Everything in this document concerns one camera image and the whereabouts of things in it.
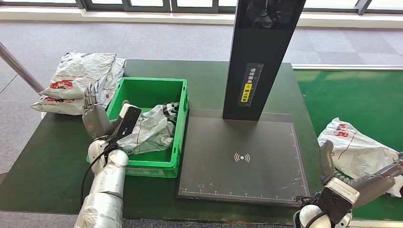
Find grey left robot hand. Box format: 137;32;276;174
82;82;130;141

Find yellow label sticker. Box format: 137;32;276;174
240;83;253;103

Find grey parcel bag red logo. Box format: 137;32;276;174
30;57;126;117
317;118;403;198
40;52;116;100

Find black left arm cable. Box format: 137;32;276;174
80;143;119;209

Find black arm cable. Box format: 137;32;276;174
80;143;119;209
293;195;325;228

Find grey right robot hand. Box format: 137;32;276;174
319;140;403;209

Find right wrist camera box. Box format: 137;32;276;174
316;178;360;225

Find black inbound scanner machine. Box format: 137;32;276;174
175;0;311;207

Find metal pole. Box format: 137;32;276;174
0;42;45;95

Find green plastic crate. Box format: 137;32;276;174
86;77;190;179

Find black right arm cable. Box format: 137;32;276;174
293;195;325;228

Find metal conveyor side rail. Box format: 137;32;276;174
291;64;403;70

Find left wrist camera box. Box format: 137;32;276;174
110;104;142;142

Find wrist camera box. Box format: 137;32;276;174
316;178;360;225
110;104;142;142

